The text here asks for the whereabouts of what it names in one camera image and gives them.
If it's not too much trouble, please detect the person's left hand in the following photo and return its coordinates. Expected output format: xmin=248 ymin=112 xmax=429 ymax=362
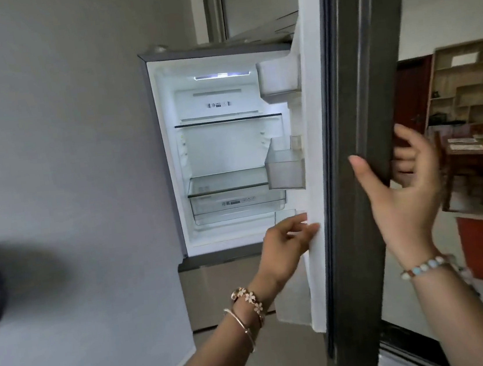
xmin=249 ymin=211 xmax=328 ymax=293

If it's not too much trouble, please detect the person's right hand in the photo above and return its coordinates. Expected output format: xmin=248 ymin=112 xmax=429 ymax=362
xmin=345 ymin=118 xmax=453 ymax=268

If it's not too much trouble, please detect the grey refrigerator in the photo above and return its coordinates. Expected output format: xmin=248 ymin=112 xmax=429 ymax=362
xmin=130 ymin=0 xmax=456 ymax=366

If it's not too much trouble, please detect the thin gold bangle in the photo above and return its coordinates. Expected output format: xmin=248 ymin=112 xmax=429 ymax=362
xmin=222 ymin=305 xmax=258 ymax=357

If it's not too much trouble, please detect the red brown door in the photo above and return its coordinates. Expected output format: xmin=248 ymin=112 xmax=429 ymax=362
xmin=384 ymin=54 xmax=443 ymax=139

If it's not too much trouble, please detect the open wooden shelf unit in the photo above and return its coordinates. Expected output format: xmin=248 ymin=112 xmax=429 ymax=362
xmin=414 ymin=37 xmax=483 ymax=236

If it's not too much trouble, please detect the pale bead bracelet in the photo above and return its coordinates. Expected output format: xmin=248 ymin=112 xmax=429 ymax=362
xmin=398 ymin=251 xmax=476 ymax=293

